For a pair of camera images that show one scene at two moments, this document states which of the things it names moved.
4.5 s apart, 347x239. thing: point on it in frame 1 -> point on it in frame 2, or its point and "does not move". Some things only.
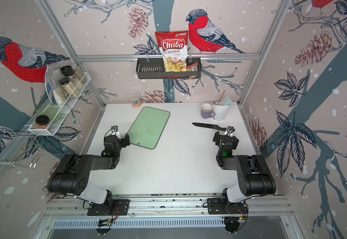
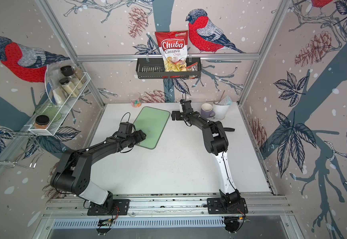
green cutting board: (146, 129) does not move
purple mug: (206, 110) does not move
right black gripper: (218, 137) -> (176, 115)
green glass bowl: (48, 109) does not move
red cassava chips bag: (173, 45) does not move
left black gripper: (127, 139) -> (140, 136)
